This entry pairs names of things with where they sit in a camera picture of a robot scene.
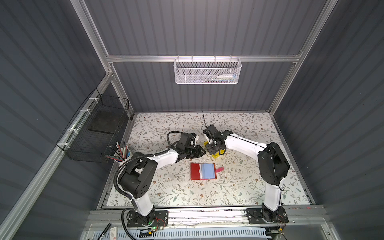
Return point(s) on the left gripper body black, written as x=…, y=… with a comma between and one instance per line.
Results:
x=195, y=151

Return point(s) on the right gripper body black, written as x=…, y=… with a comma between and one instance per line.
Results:
x=214, y=146

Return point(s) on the yellow plastic card tray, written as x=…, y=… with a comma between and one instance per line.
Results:
x=214, y=150

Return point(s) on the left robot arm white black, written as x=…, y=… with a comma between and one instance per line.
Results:
x=134, y=177

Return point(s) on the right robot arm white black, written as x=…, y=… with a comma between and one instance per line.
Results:
x=273, y=164

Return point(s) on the floral table mat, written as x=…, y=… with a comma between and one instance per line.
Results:
x=240, y=182

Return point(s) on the white tube in basket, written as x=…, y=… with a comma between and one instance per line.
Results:
x=230, y=77

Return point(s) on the white pen cup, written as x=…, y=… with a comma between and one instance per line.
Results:
x=118, y=152

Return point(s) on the white wire mesh basket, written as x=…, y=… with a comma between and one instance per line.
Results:
x=205, y=72

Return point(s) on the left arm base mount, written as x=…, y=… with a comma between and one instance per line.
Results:
x=155, y=218

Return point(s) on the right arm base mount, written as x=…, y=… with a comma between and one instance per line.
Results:
x=265, y=216

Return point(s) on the black wire mesh basket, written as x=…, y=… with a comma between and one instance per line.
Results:
x=95, y=131

